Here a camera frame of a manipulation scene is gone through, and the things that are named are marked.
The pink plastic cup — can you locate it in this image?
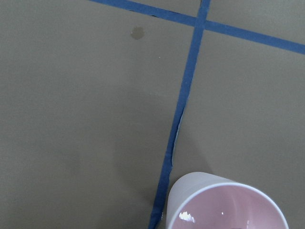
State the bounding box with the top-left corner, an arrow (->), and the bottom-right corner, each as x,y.
165,172 -> 289,229

